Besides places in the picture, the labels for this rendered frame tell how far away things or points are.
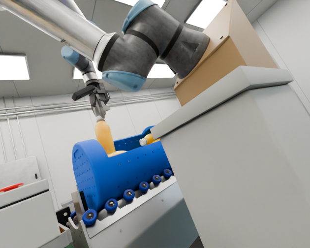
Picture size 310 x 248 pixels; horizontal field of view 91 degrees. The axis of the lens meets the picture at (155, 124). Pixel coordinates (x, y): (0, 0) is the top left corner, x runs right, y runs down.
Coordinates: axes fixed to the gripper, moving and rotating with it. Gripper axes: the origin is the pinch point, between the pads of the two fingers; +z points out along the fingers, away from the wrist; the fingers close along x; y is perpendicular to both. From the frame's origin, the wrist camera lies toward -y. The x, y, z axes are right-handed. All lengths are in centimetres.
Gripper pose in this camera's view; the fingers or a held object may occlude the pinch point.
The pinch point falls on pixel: (100, 118)
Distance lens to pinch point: 80.3
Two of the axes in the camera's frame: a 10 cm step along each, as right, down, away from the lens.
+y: 7.2, -1.6, 6.8
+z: 3.8, 9.1, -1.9
